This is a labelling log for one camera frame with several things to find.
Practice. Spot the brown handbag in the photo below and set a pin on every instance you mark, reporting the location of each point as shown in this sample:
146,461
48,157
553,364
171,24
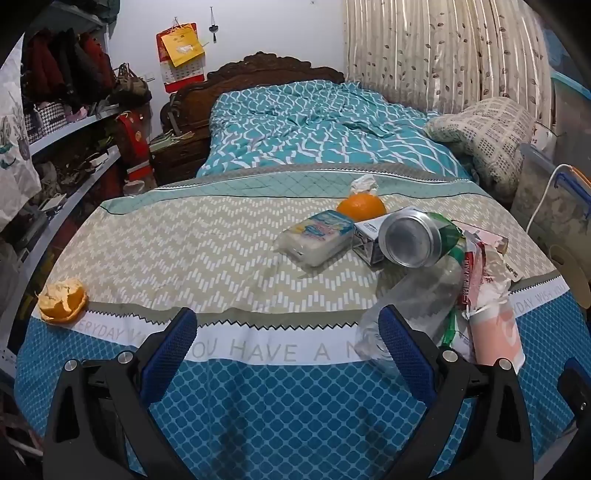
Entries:
131,85

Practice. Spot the grey storage shelf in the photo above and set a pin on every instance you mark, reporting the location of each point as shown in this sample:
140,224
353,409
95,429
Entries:
69,134

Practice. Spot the carved wooden headboard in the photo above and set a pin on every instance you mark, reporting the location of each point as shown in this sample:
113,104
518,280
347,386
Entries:
258,69

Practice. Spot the wooden nightstand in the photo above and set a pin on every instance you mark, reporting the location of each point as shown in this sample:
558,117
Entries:
180,157

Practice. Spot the green drink can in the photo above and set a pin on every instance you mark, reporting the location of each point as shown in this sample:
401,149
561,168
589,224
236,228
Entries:
411,237

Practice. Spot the large teal lid storage box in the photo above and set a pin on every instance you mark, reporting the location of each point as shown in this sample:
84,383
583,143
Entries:
572,101

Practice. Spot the dark blue white carton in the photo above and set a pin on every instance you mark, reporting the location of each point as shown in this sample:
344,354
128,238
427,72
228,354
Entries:
367,240

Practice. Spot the orange peel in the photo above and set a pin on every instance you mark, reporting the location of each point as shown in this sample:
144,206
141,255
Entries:
62,300

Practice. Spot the white tissue pack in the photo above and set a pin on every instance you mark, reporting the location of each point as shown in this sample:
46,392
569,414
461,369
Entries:
314,237

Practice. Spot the grey checked pillow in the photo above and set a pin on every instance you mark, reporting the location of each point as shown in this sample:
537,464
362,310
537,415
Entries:
489,134

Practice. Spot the houndstooth bag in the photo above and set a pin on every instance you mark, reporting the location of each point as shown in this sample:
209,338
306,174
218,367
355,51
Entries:
46,120

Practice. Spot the clear plastic bottle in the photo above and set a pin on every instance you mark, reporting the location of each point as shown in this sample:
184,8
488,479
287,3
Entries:
415,295

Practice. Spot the pile of dark clothes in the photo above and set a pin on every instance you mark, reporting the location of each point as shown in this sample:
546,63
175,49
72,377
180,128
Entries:
69,64

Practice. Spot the orange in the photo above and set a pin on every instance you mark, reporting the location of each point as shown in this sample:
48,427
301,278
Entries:
360,207

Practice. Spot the white printed cloth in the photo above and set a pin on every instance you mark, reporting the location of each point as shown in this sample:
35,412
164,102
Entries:
16,152

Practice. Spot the red bag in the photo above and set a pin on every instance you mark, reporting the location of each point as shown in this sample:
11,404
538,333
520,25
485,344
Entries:
136,147

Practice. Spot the teal white patterned quilt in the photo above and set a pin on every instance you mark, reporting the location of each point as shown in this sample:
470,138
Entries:
323,124

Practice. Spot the crumpled white wrapper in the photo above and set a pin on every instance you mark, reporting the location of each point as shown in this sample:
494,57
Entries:
501,270

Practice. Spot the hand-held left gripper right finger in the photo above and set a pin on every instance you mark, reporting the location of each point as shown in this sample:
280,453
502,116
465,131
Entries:
406,355

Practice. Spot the beige leaf print curtain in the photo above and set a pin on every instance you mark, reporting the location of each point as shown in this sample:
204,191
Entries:
415,46

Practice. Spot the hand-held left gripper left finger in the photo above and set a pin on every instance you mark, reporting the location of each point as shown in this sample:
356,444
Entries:
168,355

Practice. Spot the pink flat box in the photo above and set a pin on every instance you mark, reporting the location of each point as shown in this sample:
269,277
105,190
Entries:
489,239

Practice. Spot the beige waste bin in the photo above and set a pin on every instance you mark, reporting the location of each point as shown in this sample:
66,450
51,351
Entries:
570,263

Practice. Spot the red white wrapper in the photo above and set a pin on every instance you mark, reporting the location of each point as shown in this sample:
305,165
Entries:
471,281

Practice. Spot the hanging wall ornament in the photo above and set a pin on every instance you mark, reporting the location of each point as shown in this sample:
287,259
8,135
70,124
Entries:
213,28

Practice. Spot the red yellow wall calendar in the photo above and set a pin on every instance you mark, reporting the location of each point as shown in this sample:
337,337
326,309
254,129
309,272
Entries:
180,46

